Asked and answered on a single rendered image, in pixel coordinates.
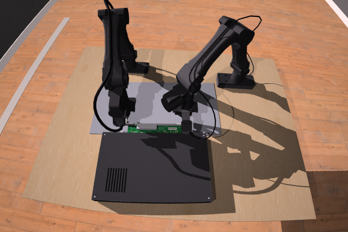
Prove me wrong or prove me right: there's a black metal enclosure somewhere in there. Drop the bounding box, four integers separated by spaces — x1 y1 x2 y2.
91 131 212 204

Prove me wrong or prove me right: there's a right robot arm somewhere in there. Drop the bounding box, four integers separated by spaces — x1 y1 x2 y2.
98 8 149 118

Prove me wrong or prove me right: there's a grey flat mat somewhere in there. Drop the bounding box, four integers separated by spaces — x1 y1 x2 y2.
89 82 221 135

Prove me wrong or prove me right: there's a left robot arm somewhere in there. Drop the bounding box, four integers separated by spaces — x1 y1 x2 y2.
161 16 255 112

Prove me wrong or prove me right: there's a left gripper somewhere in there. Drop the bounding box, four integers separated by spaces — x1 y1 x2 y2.
173 98 198 131

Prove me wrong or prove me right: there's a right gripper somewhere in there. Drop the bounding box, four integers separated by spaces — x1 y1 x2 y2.
113 96 136 125

